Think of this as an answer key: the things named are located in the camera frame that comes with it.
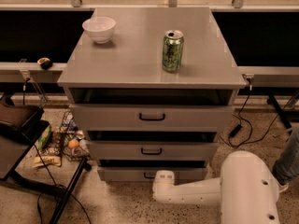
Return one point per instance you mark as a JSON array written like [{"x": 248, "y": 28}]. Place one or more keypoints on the green soda can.
[{"x": 172, "y": 50}]

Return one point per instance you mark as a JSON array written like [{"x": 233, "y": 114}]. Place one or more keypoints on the wire basket with items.
[{"x": 71, "y": 131}]

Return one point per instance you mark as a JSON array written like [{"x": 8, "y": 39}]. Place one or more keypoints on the white bowl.
[{"x": 99, "y": 29}]

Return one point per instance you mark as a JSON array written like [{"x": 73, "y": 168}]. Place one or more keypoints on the green chip bag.
[{"x": 44, "y": 138}]

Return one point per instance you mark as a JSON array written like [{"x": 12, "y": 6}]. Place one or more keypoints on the grey drawer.
[
  {"x": 150, "y": 151},
  {"x": 144, "y": 171},
  {"x": 162, "y": 118}
]

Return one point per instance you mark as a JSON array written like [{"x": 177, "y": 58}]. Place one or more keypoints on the grey middle drawer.
[{"x": 150, "y": 151}]

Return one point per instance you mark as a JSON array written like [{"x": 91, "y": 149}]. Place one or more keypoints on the grey bottom drawer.
[{"x": 144, "y": 171}]

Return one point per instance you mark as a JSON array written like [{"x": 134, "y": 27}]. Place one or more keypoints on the grey sneaker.
[{"x": 282, "y": 188}]

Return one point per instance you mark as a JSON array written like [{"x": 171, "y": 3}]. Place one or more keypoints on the small black round object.
[{"x": 45, "y": 63}]

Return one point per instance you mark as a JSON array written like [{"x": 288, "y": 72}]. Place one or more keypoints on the grey drawer cabinet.
[{"x": 128, "y": 69}]

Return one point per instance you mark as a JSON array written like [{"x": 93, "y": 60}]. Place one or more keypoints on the grey top drawer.
[{"x": 162, "y": 118}]

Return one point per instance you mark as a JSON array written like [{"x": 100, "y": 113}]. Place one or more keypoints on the black side table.
[{"x": 20, "y": 127}]

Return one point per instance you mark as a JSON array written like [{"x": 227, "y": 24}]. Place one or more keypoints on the snack bag on floor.
[{"x": 47, "y": 160}]

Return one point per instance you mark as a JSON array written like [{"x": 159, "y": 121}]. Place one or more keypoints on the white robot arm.
[{"x": 246, "y": 190}]

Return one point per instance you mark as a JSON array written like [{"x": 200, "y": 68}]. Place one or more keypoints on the orange fruit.
[{"x": 74, "y": 143}]

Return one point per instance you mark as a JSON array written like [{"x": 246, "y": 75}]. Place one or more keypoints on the person leg in jeans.
[{"x": 286, "y": 168}]

